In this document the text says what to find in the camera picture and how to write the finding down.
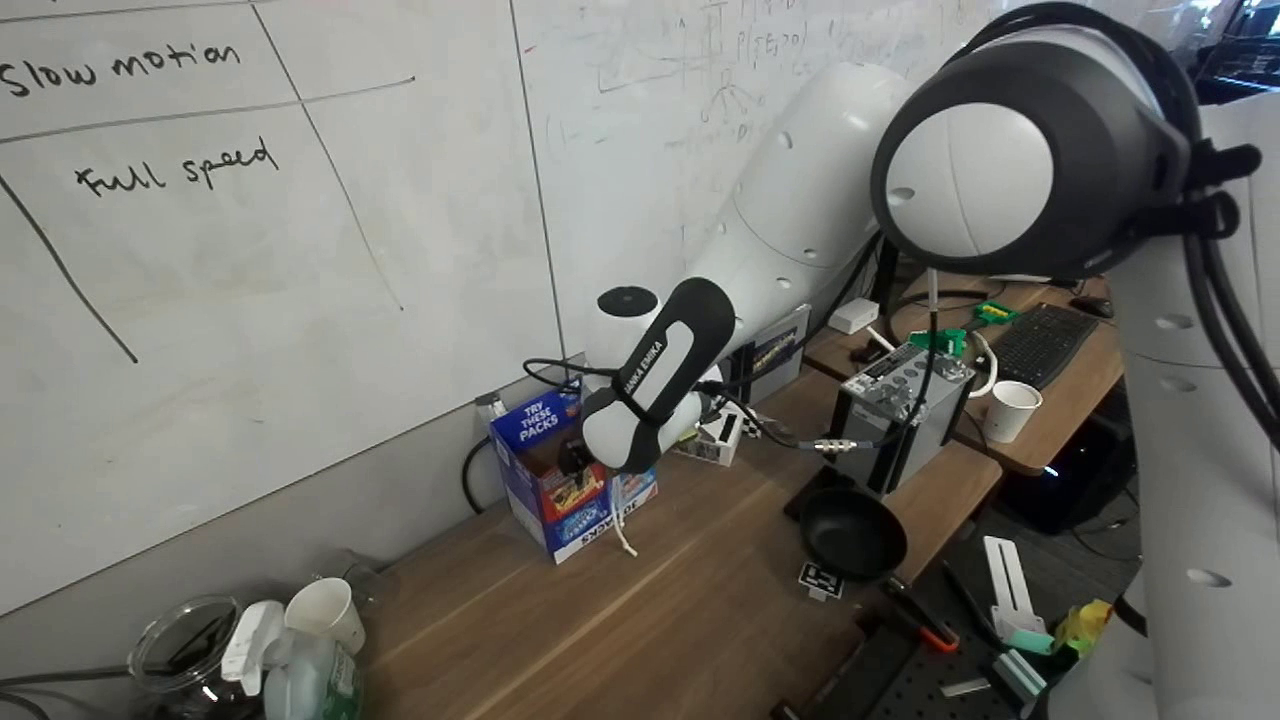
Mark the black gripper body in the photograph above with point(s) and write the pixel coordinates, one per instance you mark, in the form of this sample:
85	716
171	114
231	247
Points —
581	467

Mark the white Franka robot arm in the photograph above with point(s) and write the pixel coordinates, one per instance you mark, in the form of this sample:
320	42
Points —
1012	172

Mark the blue printed cardboard box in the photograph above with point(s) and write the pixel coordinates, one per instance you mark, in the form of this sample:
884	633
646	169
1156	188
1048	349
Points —
535	467

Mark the black white fiducial tag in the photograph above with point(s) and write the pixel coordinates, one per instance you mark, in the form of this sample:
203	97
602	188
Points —
820	580

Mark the black frying pan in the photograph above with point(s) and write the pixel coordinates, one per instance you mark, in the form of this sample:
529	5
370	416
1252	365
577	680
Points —
855	532

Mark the white paper cup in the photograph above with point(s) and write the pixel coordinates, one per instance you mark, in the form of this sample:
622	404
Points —
324	608

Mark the white power adapter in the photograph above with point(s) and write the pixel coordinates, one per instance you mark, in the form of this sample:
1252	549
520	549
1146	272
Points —
855	319

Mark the grey battery with black stripes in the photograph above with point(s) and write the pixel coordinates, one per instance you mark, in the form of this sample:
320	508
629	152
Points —
894	412

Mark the white whiteboard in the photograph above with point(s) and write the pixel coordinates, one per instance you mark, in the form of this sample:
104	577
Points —
265	265

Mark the green electronic board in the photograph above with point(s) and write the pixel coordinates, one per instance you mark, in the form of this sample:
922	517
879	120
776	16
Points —
952	337

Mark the black perforated board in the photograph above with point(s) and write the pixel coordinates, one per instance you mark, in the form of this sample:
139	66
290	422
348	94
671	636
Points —
906	686

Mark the white mug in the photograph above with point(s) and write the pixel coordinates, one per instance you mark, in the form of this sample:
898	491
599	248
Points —
1011	412

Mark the white tube lamp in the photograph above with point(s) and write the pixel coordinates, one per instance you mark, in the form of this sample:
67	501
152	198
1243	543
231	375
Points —
1011	574

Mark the black keyboard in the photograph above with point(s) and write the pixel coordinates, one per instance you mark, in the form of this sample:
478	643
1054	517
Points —
1047	347

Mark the teal plastic part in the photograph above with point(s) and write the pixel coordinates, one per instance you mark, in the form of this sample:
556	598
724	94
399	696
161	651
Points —
1021	673

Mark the yellow green plastic item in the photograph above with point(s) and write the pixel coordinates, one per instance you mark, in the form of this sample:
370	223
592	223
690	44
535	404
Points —
1085	627

